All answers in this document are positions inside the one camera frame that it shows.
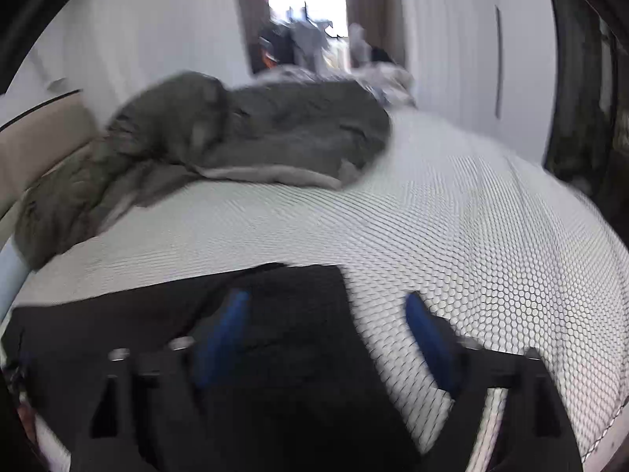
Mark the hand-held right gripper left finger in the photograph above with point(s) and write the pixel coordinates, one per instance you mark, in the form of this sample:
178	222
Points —
221	334

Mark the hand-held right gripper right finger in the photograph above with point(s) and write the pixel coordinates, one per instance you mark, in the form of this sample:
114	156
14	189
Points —
427	334

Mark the black pants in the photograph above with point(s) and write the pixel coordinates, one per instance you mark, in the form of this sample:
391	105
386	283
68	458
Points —
295	314

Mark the white mattress bed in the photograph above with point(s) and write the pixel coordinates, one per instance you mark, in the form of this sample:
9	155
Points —
442	216

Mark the light blue pillow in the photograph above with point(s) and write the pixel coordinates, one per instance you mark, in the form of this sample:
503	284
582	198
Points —
10	280

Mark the olive grey duvet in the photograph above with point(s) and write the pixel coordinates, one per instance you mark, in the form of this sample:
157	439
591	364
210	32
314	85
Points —
295	123

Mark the beige padded headboard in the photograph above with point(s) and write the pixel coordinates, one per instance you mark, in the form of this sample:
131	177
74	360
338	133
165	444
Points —
39	137

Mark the white garment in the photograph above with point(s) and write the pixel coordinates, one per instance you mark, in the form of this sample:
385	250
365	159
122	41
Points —
359	44

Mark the hanging clothes on rack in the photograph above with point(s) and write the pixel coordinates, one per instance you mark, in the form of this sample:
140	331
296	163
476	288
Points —
290	39

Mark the brown curtain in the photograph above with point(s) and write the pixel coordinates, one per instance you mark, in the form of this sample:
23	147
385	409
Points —
378	10

